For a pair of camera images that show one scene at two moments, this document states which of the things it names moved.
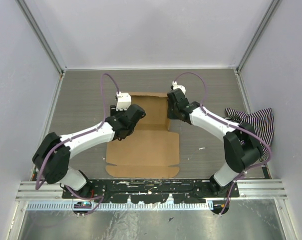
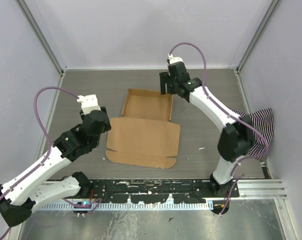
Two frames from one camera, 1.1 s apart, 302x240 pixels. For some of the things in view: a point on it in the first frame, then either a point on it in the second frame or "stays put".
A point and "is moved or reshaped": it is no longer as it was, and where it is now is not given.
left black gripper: [114, 112] → [108, 128]
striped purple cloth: [261, 122] stays put
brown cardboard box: [152, 149] is moved or reshaped
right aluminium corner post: [241, 63] stays put
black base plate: [184, 191] stays put
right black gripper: [169, 115] → [164, 78]
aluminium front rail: [250, 189] stays put
